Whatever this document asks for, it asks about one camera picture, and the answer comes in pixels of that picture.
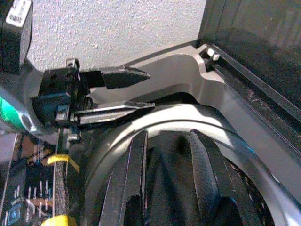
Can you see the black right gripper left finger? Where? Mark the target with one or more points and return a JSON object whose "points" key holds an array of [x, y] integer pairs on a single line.
{"points": [[127, 179]]}

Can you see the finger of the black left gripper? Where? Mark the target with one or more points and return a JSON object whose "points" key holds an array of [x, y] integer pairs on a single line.
{"points": [[124, 77], [110, 114]]}

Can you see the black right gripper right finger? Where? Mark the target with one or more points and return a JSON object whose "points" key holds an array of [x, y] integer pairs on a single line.
{"points": [[207, 171]]}

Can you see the washing machine control panel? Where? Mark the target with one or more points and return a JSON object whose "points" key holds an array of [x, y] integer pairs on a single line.
{"points": [[26, 183]]}

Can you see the dark washing machine lid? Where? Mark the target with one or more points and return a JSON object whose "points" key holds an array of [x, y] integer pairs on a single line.
{"points": [[263, 47]]}

